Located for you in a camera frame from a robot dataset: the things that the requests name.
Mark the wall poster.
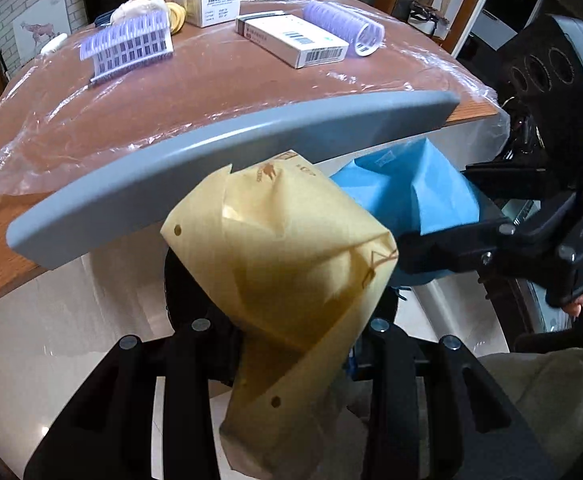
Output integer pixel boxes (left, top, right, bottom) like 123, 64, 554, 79
0, 0, 74, 66

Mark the cream powder puff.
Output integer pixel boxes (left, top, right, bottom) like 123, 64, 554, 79
110, 0, 169, 26

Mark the yellow paper bag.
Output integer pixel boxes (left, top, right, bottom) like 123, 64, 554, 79
160, 150, 399, 478

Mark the clear plastic sheet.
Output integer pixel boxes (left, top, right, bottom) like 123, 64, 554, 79
0, 0, 515, 311

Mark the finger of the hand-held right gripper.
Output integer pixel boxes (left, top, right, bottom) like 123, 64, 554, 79
396, 217, 572, 281
464, 160, 555, 202

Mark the person's right hand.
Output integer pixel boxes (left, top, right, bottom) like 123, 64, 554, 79
561, 292, 583, 318

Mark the grey curved board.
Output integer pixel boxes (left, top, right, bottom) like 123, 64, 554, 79
6, 90, 461, 272

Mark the yellow round lid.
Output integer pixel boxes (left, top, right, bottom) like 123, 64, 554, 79
165, 2, 188, 36

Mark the small white object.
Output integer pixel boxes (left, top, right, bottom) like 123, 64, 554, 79
40, 33, 68, 56

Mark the black trash bin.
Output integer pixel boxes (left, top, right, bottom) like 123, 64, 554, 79
162, 245, 244, 386

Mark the white feather picture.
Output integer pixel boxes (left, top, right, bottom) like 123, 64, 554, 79
434, 0, 472, 41

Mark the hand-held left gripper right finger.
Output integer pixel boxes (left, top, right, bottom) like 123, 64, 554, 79
351, 317, 559, 480

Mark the long white barcode box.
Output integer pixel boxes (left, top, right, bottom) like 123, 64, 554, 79
235, 12, 349, 69

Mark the person's olive jacket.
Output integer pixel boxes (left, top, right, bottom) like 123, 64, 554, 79
481, 345, 583, 480

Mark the small white cardboard box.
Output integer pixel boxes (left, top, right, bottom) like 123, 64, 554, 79
174, 0, 242, 28

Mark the round purple hair roller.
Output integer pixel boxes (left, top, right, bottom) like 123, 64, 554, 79
304, 0, 385, 58

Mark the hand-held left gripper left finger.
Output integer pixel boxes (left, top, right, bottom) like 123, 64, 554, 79
24, 317, 244, 480

